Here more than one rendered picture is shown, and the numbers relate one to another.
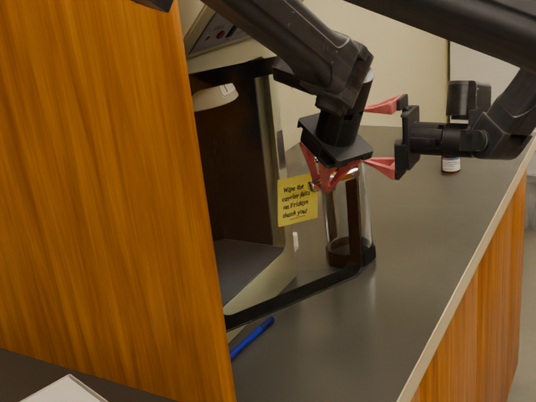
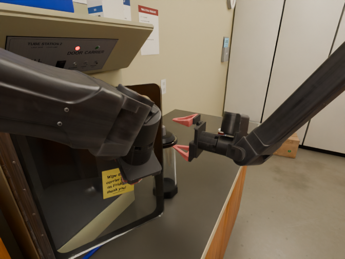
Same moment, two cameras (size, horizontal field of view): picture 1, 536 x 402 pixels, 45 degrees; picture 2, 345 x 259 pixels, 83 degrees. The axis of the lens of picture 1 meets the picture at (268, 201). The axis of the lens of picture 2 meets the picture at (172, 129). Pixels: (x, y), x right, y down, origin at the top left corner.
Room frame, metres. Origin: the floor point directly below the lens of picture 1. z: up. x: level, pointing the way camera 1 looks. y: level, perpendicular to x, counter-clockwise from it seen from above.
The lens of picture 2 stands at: (0.56, -0.17, 1.47)
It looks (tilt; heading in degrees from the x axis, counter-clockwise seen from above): 24 degrees down; 359
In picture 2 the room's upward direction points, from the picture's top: straight up
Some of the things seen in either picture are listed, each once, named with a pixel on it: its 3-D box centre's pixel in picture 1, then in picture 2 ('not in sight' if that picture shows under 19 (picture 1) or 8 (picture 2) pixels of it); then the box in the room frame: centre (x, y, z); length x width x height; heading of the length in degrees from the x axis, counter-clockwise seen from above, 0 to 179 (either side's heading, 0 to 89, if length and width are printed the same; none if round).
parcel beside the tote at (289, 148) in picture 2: not in sight; (280, 142); (3.06, -1.82, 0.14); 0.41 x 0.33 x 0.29; 65
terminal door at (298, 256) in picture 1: (278, 190); (104, 177); (0.93, -0.02, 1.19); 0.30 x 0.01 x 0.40; 120
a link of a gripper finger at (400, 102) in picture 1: (384, 117); (186, 126); (1.12, -0.22, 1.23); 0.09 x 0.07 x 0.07; 59
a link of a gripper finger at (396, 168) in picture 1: (386, 154); (185, 145); (1.12, -0.22, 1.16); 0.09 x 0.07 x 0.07; 59
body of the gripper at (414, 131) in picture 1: (424, 138); (207, 141); (1.08, -0.28, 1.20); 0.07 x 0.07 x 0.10; 59
